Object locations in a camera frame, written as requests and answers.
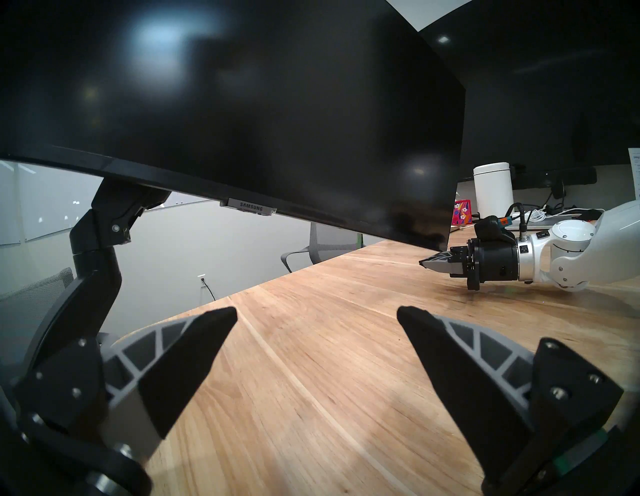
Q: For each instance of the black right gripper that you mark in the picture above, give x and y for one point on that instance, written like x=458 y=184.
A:
x=495 y=262

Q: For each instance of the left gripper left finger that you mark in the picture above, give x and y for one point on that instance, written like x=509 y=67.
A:
x=170 y=370

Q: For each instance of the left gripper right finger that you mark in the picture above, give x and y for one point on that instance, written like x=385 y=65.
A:
x=475 y=390

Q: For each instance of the curved black Samsung monitor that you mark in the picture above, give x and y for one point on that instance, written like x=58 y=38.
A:
x=250 y=100

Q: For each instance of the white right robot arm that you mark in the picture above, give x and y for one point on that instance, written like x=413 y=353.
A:
x=615 y=240

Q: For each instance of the grey mesh office chair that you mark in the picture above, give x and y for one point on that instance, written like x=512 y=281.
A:
x=30 y=310
x=330 y=245

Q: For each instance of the colourful pink tissue box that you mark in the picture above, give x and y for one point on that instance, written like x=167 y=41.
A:
x=463 y=212

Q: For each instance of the white cylindrical canister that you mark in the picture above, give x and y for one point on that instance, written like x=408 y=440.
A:
x=494 y=192

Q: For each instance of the white power adapter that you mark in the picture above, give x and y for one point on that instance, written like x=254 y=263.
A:
x=537 y=215

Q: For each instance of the silver closed laptop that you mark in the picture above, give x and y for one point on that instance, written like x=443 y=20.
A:
x=565 y=218

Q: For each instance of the black video conference bar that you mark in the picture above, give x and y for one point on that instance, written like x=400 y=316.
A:
x=555 y=178

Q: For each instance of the white paper sign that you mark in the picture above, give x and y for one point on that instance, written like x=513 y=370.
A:
x=635 y=172

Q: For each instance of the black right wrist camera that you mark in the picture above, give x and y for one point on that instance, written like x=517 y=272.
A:
x=490 y=229

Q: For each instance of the white glass wall board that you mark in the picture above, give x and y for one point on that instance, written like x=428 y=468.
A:
x=75 y=215
x=9 y=205

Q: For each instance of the large black wall television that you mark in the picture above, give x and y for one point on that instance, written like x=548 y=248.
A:
x=550 y=100

